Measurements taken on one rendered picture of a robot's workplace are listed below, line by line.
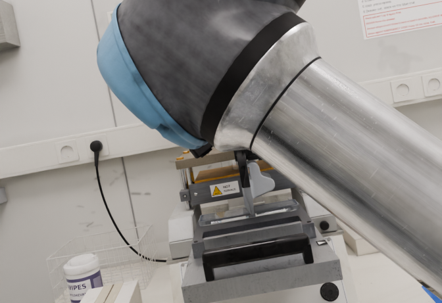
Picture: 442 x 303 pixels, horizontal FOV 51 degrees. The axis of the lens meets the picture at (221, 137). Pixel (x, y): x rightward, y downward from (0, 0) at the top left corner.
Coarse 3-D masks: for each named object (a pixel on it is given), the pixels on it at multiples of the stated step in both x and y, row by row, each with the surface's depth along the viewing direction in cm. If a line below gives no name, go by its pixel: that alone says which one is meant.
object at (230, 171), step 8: (232, 160) 107; (216, 168) 115; (224, 168) 112; (232, 168) 107; (248, 168) 104; (264, 168) 99; (272, 168) 99; (200, 176) 106; (208, 176) 103; (216, 176) 101; (224, 176) 99; (232, 176) 99
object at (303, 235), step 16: (272, 240) 63; (288, 240) 63; (304, 240) 63; (208, 256) 63; (224, 256) 63; (240, 256) 63; (256, 256) 63; (272, 256) 63; (304, 256) 63; (208, 272) 63
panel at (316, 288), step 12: (336, 252) 87; (180, 264) 89; (180, 276) 88; (300, 288) 85; (312, 288) 85; (228, 300) 86; (240, 300) 85; (252, 300) 85; (264, 300) 85; (276, 300) 85; (288, 300) 85; (300, 300) 85; (312, 300) 84; (324, 300) 84; (336, 300) 84; (348, 300) 84
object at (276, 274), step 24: (216, 240) 70; (240, 240) 70; (312, 240) 73; (192, 264) 72; (240, 264) 68; (264, 264) 66; (288, 264) 64; (312, 264) 63; (336, 264) 63; (192, 288) 63; (216, 288) 63; (240, 288) 63; (264, 288) 63; (288, 288) 63
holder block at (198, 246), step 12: (300, 204) 88; (264, 216) 83; (276, 216) 82; (288, 216) 80; (300, 216) 79; (204, 228) 83; (216, 228) 81; (228, 228) 80; (240, 228) 80; (252, 228) 80; (312, 228) 74
